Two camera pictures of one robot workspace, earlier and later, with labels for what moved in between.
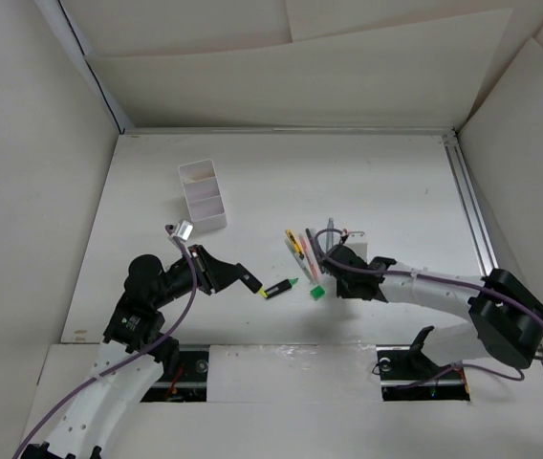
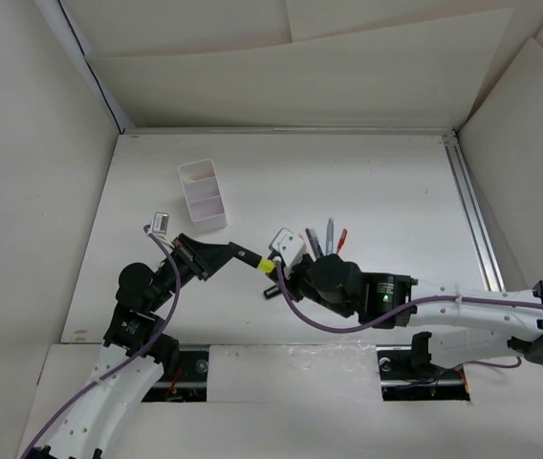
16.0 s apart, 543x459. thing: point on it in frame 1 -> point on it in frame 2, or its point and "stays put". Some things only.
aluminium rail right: [470, 202] stays put
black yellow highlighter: [268, 293] -> [248, 256]
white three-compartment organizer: [203, 195] stays put
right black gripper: [342, 291] -> [290, 281]
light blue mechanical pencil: [330, 235] stays put
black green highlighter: [279, 288] stays put
